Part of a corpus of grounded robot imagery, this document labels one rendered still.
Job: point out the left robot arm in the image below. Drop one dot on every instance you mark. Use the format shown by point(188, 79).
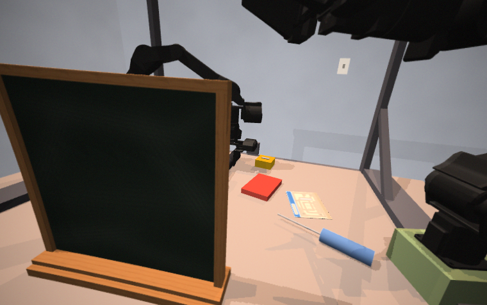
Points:
point(457, 234)

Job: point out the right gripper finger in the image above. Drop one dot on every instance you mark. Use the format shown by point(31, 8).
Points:
point(235, 155)

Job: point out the red flat box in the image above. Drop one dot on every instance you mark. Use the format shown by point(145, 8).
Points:
point(261, 187)

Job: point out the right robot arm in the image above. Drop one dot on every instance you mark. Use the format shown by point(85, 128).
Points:
point(145, 61)

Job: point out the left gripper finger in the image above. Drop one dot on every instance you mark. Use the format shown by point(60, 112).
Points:
point(318, 6)
point(278, 14)

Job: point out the blue screwdriver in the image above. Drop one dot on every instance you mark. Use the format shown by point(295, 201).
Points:
point(344, 245)

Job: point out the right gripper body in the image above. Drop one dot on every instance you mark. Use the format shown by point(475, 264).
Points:
point(247, 145)

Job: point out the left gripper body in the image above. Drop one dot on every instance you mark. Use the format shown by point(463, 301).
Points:
point(374, 21)

